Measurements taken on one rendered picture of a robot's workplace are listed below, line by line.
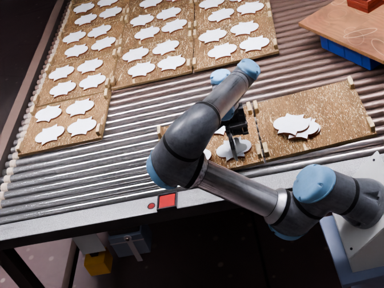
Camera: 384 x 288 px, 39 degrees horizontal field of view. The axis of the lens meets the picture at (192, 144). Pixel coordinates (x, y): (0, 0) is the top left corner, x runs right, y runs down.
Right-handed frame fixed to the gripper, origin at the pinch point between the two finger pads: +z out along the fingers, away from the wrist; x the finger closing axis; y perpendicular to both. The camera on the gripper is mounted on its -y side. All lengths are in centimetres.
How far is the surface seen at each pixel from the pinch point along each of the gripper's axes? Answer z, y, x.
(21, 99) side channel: 3, -104, 76
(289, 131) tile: -3.4, 22.0, -0.8
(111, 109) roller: 5, -54, 51
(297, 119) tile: -3.6, 26.2, 4.8
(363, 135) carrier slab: -0.7, 47.3, -9.0
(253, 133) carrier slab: 0.6, 8.7, 7.1
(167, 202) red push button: 2.4, -27.4, -18.5
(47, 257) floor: 99, -128, 51
